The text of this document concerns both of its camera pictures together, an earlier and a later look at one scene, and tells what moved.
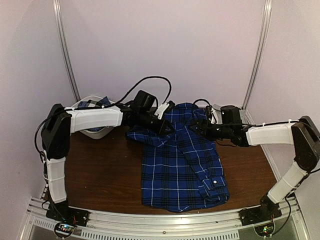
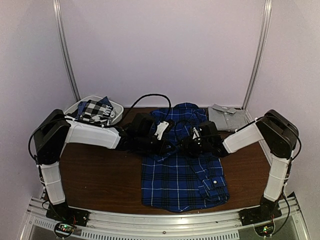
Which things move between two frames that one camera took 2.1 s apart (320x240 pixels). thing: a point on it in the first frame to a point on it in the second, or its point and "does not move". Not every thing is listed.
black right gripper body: (208, 132) to (194, 149)
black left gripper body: (163, 123) to (158, 151)
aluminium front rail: (291, 225) does not move
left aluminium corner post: (57, 16) does not move
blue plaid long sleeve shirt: (180, 168) does not move
